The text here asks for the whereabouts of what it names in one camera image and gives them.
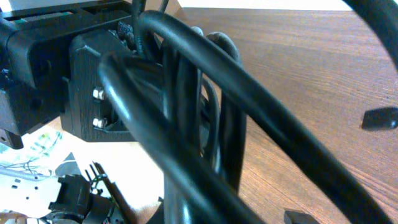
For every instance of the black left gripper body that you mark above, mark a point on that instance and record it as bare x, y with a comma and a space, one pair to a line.
49, 69

